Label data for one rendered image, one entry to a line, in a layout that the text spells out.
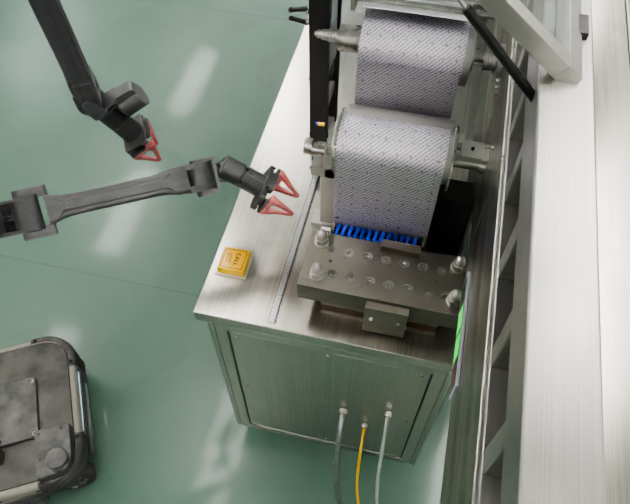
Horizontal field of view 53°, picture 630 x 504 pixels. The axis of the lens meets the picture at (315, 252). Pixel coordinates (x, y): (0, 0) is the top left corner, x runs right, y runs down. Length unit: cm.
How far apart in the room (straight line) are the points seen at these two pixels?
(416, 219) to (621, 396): 69
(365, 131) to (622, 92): 51
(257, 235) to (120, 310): 114
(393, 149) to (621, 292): 56
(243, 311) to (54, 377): 98
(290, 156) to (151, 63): 197
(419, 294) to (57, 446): 130
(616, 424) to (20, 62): 356
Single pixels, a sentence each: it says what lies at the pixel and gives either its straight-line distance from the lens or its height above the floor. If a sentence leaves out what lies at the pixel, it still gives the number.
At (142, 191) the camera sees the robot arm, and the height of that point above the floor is 120.
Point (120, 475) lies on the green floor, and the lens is 246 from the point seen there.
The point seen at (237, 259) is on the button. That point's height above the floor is 92.
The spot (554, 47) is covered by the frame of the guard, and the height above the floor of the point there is 171.
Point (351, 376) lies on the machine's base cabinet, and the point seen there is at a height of 71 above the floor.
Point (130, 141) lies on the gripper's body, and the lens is 169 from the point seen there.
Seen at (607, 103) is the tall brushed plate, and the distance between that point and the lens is 137.
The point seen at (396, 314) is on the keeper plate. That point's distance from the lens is 145.
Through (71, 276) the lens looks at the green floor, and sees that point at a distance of 289.
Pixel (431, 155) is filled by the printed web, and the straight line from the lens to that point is 137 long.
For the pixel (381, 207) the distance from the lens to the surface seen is 149.
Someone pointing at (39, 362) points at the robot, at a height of 24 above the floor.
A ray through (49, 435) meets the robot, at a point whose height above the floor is 28.
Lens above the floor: 228
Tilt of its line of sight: 55 degrees down
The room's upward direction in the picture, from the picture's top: straight up
